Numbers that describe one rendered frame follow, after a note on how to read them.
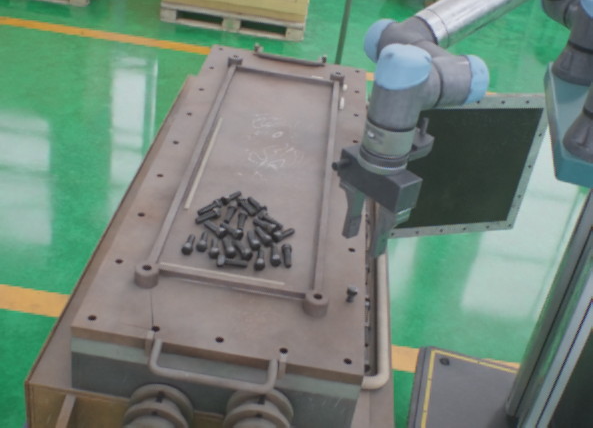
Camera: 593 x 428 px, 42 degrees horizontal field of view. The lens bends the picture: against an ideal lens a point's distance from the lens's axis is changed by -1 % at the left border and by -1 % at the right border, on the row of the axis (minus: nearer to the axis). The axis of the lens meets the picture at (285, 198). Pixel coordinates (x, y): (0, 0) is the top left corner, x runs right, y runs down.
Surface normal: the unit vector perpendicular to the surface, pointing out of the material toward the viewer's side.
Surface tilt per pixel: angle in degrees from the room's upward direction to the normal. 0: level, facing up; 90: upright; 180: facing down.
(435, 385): 0
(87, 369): 90
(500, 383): 0
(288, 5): 90
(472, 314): 0
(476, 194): 90
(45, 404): 90
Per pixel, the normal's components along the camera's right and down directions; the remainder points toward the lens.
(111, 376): -0.09, 0.51
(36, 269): 0.14, -0.85
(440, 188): 0.31, 0.53
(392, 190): -0.76, 0.24
